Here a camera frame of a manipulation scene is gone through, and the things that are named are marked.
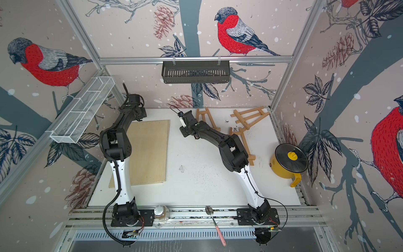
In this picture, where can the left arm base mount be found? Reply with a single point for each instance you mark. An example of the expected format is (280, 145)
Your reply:
(141, 217)

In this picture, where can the white wire mesh basket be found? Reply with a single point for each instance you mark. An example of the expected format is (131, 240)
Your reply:
(75, 123)

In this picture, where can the small glass jar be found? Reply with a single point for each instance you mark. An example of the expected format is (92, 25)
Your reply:
(161, 213)

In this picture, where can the plywood board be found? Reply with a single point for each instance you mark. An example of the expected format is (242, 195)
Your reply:
(147, 162)

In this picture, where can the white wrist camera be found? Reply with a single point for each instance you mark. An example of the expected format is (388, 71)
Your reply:
(182, 119)

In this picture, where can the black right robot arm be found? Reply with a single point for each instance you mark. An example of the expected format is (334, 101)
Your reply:
(235, 158)

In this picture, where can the small circuit board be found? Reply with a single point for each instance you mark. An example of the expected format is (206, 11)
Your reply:
(131, 234)

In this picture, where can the black disc yellow knob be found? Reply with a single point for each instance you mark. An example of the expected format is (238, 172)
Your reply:
(289, 162)

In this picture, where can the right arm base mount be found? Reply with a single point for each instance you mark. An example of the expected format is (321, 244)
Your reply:
(244, 218)

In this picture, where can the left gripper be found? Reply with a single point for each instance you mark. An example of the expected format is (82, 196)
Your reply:
(144, 113)

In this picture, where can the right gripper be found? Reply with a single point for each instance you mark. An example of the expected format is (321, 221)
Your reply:
(183, 131)

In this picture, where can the wooden easel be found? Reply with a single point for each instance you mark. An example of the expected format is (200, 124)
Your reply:
(241, 133)
(250, 117)
(205, 116)

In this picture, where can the black hanging basket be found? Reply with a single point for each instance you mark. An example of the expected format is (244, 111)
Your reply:
(196, 72)

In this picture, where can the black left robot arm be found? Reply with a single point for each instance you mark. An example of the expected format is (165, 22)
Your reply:
(116, 147)

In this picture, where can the spoon with pink handle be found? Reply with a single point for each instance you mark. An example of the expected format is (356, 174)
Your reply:
(209, 211)

